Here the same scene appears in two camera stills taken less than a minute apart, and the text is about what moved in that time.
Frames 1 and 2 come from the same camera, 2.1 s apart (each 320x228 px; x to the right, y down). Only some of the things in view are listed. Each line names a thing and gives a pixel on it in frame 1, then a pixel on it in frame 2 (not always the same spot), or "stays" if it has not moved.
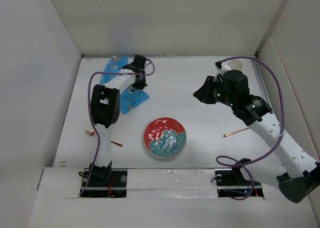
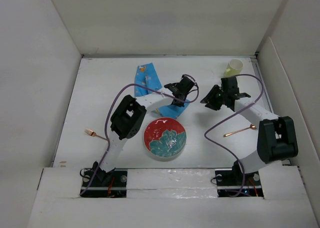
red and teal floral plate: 165,137 stays
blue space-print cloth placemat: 129,97 -> 145,75
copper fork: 92,133 stays
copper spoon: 227,134 stays
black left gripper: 139,86 -> 181,104
